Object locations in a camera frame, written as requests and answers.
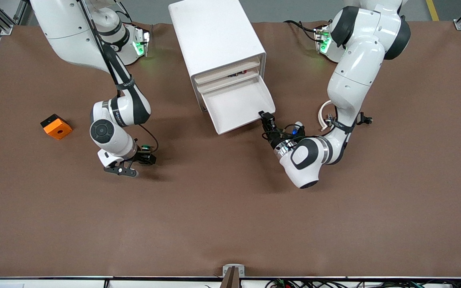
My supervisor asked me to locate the brown bar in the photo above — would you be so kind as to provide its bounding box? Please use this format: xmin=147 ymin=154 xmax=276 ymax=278
xmin=220 ymin=267 xmax=242 ymax=288

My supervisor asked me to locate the white drawer cabinet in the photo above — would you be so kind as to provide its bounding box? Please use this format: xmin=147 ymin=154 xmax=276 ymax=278
xmin=168 ymin=0 xmax=267 ymax=112

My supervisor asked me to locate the green push button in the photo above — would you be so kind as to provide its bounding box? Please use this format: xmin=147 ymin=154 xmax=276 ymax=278
xmin=139 ymin=144 xmax=155 ymax=164

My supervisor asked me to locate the grey metal bracket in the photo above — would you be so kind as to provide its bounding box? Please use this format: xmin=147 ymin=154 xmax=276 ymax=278
xmin=222 ymin=264 xmax=245 ymax=277

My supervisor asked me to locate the aluminium frame beam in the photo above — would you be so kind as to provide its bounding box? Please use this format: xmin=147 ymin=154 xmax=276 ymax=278
xmin=12 ymin=0 xmax=31 ymax=25

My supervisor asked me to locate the black base cable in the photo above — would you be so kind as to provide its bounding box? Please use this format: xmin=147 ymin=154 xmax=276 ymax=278
xmin=284 ymin=19 xmax=323 ymax=42

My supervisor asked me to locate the brown table cover sheet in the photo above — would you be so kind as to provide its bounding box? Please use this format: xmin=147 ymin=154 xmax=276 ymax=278
xmin=0 ymin=22 xmax=461 ymax=278

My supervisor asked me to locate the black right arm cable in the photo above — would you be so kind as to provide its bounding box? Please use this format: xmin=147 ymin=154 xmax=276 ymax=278
xmin=78 ymin=0 xmax=160 ymax=154

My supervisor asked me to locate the white curved plastic arc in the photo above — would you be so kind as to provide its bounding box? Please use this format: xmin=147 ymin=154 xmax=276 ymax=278
xmin=319 ymin=100 xmax=335 ymax=132

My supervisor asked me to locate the orange and black button box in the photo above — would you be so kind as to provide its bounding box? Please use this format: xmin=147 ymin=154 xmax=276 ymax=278
xmin=40 ymin=114 xmax=73 ymax=140

